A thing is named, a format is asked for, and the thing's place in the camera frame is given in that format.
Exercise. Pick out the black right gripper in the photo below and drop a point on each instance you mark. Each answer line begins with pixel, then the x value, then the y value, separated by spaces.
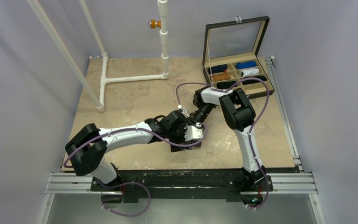
pixel 194 118

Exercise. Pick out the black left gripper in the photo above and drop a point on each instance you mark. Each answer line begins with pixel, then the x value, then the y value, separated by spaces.
pixel 174 147

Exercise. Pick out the beige compartment organizer box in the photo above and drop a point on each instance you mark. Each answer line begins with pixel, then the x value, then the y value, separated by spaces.
pixel 237 41

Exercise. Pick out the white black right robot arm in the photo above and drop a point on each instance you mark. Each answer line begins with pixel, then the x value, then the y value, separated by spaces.
pixel 239 116

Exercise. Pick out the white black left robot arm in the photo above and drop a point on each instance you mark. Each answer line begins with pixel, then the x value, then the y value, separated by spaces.
pixel 87 148

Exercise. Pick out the brown rolled underwear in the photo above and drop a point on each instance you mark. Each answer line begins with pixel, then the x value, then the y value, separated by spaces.
pixel 217 77

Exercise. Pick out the navy rolled underwear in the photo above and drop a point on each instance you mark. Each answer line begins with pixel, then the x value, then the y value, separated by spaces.
pixel 218 69

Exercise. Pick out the white rolled underwear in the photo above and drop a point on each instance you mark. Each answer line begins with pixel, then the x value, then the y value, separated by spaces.
pixel 249 72

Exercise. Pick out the blue rolled underwear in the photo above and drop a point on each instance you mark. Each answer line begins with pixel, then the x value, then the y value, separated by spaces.
pixel 245 65

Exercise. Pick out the black rolled underwear right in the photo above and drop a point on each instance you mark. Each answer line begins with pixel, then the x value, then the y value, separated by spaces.
pixel 252 80

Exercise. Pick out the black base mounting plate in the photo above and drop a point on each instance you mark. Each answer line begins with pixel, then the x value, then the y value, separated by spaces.
pixel 224 184

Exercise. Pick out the orange knob on pipe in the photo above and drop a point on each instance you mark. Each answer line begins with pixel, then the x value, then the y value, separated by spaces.
pixel 153 24

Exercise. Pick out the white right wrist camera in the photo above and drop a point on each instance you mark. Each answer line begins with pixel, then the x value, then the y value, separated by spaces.
pixel 183 110

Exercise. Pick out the white pvc pipe frame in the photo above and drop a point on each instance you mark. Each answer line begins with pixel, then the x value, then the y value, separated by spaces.
pixel 104 80

